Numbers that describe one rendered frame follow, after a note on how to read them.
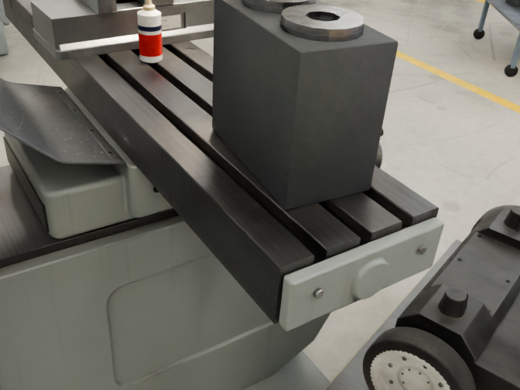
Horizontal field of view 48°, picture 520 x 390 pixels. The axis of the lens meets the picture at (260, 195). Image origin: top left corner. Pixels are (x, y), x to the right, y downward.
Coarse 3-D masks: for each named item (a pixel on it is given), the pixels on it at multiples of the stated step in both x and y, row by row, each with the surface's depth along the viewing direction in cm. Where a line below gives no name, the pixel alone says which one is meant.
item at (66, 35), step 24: (48, 0) 107; (72, 0) 108; (96, 0) 101; (120, 0) 111; (192, 0) 112; (48, 24) 101; (72, 24) 100; (96, 24) 103; (120, 24) 105; (168, 24) 111; (192, 24) 114; (48, 48) 104; (72, 48) 102; (96, 48) 103; (120, 48) 106
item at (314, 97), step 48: (240, 0) 71; (288, 0) 67; (240, 48) 69; (288, 48) 58; (336, 48) 58; (384, 48) 61; (240, 96) 71; (288, 96) 60; (336, 96) 61; (384, 96) 64; (240, 144) 74; (288, 144) 62; (336, 144) 65; (288, 192) 65; (336, 192) 69
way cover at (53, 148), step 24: (0, 96) 91; (24, 96) 101; (48, 96) 104; (0, 120) 79; (24, 120) 89; (48, 120) 94; (72, 120) 97; (48, 144) 86; (72, 144) 89; (96, 144) 91
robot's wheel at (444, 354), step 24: (384, 336) 105; (408, 336) 102; (432, 336) 101; (384, 360) 107; (408, 360) 104; (432, 360) 98; (456, 360) 99; (384, 384) 110; (408, 384) 106; (432, 384) 102; (456, 384) 97
